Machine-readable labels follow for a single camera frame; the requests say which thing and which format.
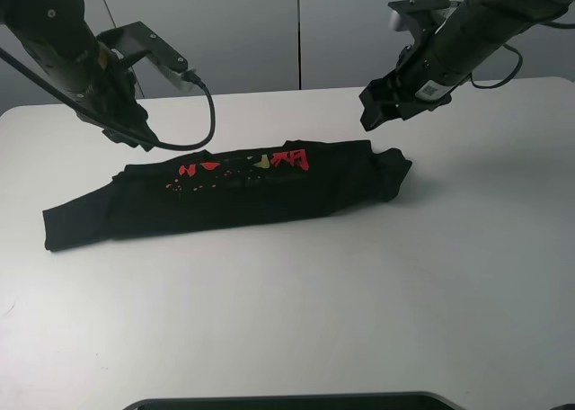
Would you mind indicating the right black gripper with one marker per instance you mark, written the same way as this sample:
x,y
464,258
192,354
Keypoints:
x,y
420,82

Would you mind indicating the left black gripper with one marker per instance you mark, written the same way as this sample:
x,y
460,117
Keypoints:
x,y
113,100

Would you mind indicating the black printed t-shirt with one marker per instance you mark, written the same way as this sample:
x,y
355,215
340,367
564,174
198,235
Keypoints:
x,y
203,191

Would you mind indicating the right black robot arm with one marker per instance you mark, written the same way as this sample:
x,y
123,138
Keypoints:
x,y
450,40

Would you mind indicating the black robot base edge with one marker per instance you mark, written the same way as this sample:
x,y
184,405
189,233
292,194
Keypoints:
x,y
402,400

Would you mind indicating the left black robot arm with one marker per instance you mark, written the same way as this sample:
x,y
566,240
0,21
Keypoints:
x,y
55,34

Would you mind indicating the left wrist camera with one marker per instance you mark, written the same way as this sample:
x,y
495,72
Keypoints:
x,y
136,41

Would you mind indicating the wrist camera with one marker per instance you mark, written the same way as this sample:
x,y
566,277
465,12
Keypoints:
x,y
419,16
136,41

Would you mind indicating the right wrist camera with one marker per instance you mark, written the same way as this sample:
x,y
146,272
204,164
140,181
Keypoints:
x,y
419,16

